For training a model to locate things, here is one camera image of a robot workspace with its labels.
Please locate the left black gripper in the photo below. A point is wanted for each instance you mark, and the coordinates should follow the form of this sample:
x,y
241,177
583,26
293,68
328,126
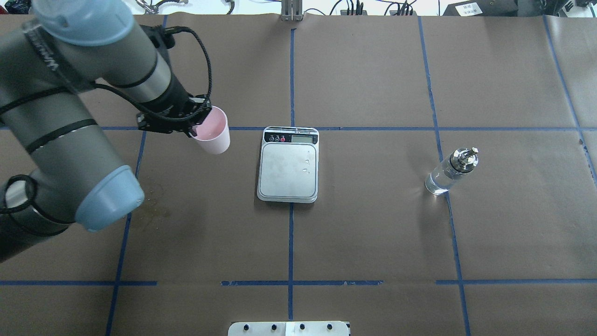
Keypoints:
x,y
177,99

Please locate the pink plastic cup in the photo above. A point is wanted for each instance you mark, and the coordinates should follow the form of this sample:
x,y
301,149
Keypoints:
x,y
213,134

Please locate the clear glass sauce bottle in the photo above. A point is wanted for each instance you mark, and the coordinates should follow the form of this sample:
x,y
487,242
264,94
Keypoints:
x,y
460,163

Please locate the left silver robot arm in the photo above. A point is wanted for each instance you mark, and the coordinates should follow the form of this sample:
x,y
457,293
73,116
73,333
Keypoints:
x,y
71,47

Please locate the silver digital kitchen scale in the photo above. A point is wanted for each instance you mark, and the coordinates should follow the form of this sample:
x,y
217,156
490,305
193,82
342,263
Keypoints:
x,y
289,164

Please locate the black box with label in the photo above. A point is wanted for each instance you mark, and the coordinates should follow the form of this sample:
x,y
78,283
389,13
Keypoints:
x,y
493,8

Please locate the aluminium frame post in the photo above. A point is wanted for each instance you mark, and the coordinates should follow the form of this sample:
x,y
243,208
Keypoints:
x,y
292,10

